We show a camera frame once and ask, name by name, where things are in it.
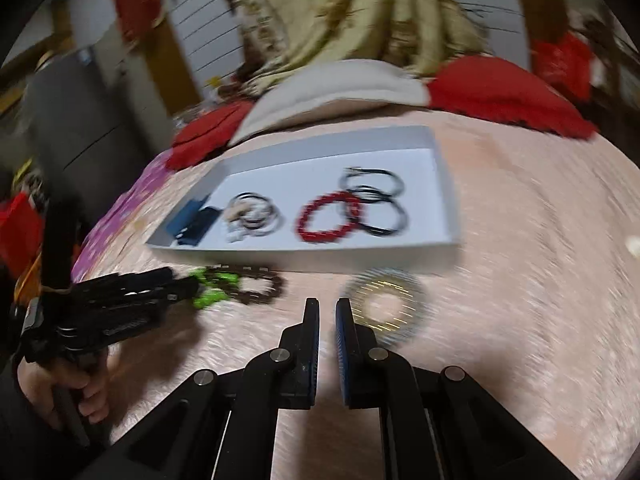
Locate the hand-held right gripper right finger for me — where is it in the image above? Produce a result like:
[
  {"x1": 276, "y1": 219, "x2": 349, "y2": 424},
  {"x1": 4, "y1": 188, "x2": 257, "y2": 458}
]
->
[{"x1": 335, "y1": 297, "x2": 581, "y2": 480}]

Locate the person's left hand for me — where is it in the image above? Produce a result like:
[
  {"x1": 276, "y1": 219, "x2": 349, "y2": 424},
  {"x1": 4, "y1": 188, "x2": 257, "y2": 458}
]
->
[{"x1": 17, "y1": 347, "x2": 111, "y2": 428}]

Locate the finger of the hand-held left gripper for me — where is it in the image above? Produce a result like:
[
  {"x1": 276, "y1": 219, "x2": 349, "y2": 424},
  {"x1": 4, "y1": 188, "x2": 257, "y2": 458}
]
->
[
  {"x1": 115, "y1": 277, "x2": 201, "y2": 312},
  {"x1": 75, "y1": 267, "x2": 173, "y2": 295}
]

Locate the black cord bracelet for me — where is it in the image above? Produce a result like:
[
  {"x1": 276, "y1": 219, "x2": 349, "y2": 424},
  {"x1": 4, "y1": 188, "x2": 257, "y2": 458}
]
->
[{"x1": 340, "y1": 166, "x2": 403, "y2": 198}]

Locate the white panelled headboard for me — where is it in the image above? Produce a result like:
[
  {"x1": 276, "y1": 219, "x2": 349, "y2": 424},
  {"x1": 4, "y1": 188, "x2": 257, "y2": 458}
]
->
[{"x1": 162, "y1": 0, "x2": 531, "y2": 86}]

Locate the wooden chair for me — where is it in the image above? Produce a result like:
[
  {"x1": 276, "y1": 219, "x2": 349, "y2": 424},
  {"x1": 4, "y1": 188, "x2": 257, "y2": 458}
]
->
[{"x1": 585, "y1": 15, "x2": 636, "y2": 111}]

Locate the grey refrigerator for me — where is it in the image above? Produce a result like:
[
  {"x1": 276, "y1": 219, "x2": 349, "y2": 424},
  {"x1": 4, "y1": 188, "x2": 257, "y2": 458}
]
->
[{"x1": 22, "y1": 50, "x2": 156, "y2": 211}]

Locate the black twisted hair tie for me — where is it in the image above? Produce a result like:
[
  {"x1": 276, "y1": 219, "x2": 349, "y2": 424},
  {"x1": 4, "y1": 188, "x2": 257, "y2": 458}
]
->
[{"x1": 345, "y1": 186, "x2": 410, "y2": 237}]

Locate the large red frilled pillow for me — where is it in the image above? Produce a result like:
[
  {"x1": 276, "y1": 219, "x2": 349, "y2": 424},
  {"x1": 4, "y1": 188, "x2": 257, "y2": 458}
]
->
[{"x1": 427, "y1": 55, "x2": 598, "y2": 140}]

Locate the red bead bracelet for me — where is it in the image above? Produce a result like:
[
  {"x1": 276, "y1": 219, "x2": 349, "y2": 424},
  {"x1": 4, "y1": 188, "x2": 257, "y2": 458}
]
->
[{"x1": 296, "y1": 191, "x2": 363, "y2": 245}]

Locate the green bead bracelet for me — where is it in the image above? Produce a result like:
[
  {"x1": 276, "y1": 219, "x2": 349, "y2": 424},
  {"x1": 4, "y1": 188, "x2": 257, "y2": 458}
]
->
[{"x1": 189, "y1": 267, "x2": 240, "y2": 310}]

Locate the beige floral blanket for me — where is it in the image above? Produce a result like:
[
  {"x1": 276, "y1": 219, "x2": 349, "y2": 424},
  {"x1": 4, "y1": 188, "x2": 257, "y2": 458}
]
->
[{"x1": 217, "y1": 0, "x2": 496, "y2": 91}]

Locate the small red frilled pillow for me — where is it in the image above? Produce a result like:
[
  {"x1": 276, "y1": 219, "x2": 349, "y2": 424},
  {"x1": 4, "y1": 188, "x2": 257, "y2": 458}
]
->
[{"x1": 165, "y1": 100, "x2": 253, "y2": 171}]

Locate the silver beaded bracelet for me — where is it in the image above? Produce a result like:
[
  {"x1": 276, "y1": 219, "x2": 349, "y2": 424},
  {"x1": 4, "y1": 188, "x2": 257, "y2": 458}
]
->
[{"x1": 340, "y1": 270, "x2": 426, "y2": 346}]

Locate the orange plastic basket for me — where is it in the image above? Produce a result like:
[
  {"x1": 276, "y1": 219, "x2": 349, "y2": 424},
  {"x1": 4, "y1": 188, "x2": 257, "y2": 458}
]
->
[{"x1": 15, "y1": 247, "x2": 48, "y2": 301}]

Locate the white bead bracelet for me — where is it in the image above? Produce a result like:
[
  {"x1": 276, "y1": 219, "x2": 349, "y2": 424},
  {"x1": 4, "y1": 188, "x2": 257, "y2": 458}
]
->
[{"x1": 225, "y1": 210, "x2": 266, "y2": 243}]

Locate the blue hair clip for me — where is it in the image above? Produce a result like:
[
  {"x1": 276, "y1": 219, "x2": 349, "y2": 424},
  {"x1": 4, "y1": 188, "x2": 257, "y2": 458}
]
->
[{"x1": 165, "y1": 195, "x2": 221, "y2": 248}]

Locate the white cardboard box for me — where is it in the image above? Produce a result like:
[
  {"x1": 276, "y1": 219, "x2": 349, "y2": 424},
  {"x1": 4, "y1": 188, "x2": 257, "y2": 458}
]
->
[{"x1": 145, "y1": 125, "x2": 461, "y2": 271}]

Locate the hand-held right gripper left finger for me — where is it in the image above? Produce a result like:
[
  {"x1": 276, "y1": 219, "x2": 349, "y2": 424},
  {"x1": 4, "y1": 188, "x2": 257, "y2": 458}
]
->
[{"x1": 65, "y1": 297, "x2": 322, "y2": 480}]

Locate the red shopping bag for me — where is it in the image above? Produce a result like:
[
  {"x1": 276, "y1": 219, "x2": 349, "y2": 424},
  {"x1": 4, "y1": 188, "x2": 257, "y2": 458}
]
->
[{"x1": 530, "y1": 35, "x2": 593, "y2": 101}]

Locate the purple floral sheet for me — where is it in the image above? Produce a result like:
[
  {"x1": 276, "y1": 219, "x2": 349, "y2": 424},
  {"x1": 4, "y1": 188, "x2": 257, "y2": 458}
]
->
[{"x1": 70, "y1": 152, "x2": 173, "y2": 281}]

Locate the clear spiral hair tie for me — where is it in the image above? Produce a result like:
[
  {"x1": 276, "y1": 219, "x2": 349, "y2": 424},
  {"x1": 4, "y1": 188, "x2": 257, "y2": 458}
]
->
[{"x1": 352, "y1": 280, "x2": 413, "y2": 333}]

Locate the brown bead bracelet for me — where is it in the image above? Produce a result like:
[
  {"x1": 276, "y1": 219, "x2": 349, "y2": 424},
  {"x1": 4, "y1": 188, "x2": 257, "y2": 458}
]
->
[{"x1": 215, "y1": 262, "x2": 286, "y2": 306}]

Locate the red hanging cloth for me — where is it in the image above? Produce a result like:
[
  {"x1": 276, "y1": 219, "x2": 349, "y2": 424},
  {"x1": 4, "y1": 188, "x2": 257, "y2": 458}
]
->
[{"x1": 105, "y1": 0, "x2": 166, "y2": 43}]

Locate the white pillow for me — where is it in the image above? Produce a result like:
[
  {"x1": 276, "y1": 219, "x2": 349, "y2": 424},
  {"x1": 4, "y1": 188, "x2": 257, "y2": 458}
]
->
[{"x1": 230, "y1": 59, "x2": 431, "y2": 146}]

